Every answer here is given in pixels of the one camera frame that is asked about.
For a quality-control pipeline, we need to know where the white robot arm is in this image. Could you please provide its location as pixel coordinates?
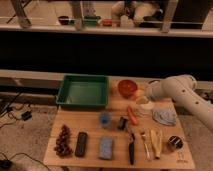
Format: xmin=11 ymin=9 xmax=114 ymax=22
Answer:
xmin=145 ymin=75 xmax=213 ymax=132

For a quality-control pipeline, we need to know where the small blue cup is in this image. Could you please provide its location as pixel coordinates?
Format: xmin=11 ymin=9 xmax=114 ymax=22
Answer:
xmin=99 ymin=112 xmax=111 ymax=128

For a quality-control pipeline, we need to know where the orange plastic bowl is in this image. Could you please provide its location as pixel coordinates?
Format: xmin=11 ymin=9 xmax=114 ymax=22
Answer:
xmin=118 ymin=80 xmax=138 ymax=98

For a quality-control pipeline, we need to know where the green plastic tray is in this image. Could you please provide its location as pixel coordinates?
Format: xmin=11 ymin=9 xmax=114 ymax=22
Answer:
xmin=56 ymin=75 xmax=109 ymax=108

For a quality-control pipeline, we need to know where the orange carrot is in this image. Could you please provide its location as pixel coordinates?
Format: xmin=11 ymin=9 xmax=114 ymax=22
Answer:
xmin=127 ymin=106 xmax=139 ymax=125

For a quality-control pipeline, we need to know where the small black box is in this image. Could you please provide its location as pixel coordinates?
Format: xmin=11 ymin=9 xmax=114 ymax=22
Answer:
xmin=117 ymin=117 xmax=128 ymax=130

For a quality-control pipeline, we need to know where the blue sponge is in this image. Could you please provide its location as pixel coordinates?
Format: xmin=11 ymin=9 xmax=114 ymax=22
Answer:
xmin=99 ymin=136 xmax=113 ymax=160

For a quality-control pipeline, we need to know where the silver fork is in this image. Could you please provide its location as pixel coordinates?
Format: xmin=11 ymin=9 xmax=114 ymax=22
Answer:
xmin=140 ymin=131 xmax=151 ymax=161

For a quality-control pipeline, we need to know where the black remote control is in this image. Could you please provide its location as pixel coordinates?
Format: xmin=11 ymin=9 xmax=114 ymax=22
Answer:
xmin=75 ymin=132 xmax=88 ymax=157

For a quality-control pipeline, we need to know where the light blue cloth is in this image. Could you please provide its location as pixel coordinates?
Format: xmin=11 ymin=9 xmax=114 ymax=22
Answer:
xmin=152 ymin=109 xmax=176 ymax=126

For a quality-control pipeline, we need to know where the bunch of dark grapes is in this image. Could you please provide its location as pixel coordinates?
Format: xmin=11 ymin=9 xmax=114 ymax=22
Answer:
xmin=54 ymin=125 xmax=73 ymax=157

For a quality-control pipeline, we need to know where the black power adapter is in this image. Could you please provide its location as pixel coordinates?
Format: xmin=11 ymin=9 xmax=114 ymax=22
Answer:
xmin=21 ymin=111 xmax=32 ymax=121

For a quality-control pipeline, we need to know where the dark metal can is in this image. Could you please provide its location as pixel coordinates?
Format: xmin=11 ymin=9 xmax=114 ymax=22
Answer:
xmin=168 ymin=136 xmax=183 ymax=151

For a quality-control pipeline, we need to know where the black handled knife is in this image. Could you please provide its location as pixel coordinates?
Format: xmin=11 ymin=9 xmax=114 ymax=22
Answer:
xmin=128 ymin=133 xmax=135 ymax=165

